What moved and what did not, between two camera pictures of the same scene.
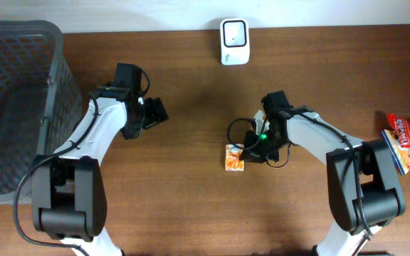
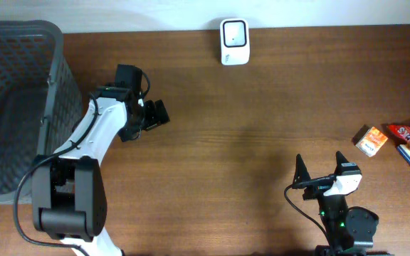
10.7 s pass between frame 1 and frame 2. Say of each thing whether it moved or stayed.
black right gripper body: moved
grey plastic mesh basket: stayed
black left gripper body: stayed
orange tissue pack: moved
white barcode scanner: stayed
